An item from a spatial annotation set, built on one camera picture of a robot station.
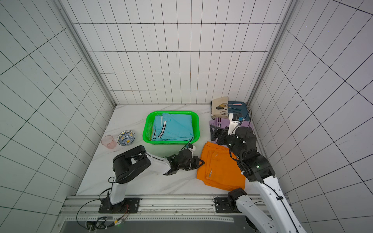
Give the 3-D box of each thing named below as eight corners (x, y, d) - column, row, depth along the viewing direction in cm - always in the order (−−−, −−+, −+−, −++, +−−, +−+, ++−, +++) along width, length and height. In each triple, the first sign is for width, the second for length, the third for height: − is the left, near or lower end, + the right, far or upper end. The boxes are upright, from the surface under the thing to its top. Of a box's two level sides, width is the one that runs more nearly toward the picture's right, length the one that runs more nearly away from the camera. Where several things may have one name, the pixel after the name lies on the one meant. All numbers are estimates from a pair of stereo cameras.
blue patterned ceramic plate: (116, 145, 97) (114, 142, 94) (121, 133, 103) (119, 129, 100) (134, 145, 97) (132, 142, 93) (137, 133, 103) (136, 129, 100)
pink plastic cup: (103, 149, 95) (99, 144, 90) (107, 139, 100) (103, 135, 95) (115, 149, 95) (111, 144, 90) (118, 139, 100) (115, 135, 95)
